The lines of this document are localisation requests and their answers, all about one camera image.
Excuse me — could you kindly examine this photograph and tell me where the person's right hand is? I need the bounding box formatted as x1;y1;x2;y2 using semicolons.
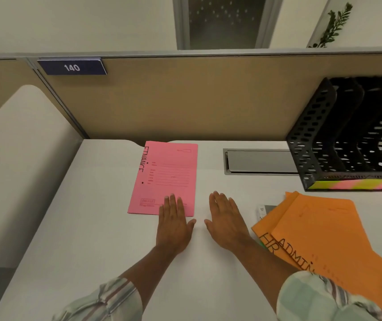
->
204;190;255;253

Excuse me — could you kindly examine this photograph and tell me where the person's left hand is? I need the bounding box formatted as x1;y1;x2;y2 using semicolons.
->
155;193;197;256

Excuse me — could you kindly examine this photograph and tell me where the orange folder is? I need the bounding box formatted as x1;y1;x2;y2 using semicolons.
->
251;191;300;264
271;193;382;321

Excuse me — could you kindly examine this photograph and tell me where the grey folder white spine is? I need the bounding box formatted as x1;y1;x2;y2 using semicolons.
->
257;205;278;220

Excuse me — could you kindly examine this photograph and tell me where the pink folder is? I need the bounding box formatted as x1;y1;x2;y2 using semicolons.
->
127;140;199;218

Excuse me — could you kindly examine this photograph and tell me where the black perforated file rack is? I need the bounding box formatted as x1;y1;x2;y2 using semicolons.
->
286;76;382;192

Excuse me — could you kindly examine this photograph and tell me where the person's left forearm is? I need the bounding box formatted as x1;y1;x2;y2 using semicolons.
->
121;245;182;310

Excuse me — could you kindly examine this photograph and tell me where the person's right forearm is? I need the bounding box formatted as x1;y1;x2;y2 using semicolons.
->
228;237;304;310

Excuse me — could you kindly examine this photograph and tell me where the person's right shirt sleeve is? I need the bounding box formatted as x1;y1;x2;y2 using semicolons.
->
276;270;382;321

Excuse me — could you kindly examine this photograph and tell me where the yellow-green sticky note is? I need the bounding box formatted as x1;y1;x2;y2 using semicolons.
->
308;180;337;191
355;179;382;190

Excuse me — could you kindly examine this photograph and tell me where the pink sticky note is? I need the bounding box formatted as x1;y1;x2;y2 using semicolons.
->
330;179;362;190

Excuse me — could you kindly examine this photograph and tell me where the tan desk partition panel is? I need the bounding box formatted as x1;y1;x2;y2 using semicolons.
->
26;46;382;143
0;55;44;123

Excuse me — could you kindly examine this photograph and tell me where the white curved side panel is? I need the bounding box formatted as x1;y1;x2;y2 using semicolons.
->
0;84;84;271

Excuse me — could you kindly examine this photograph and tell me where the dark blue number plate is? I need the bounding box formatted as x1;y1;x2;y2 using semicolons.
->
37;58;108;76

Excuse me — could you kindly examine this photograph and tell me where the frosted glass door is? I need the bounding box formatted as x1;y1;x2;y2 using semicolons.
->
172;0;284;50

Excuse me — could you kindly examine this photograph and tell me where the slim leafy green plant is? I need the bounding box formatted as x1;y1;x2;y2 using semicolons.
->
307;2;354;48

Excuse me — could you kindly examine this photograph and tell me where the grey cable tray cover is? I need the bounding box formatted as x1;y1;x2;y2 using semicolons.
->
223;148;300;176

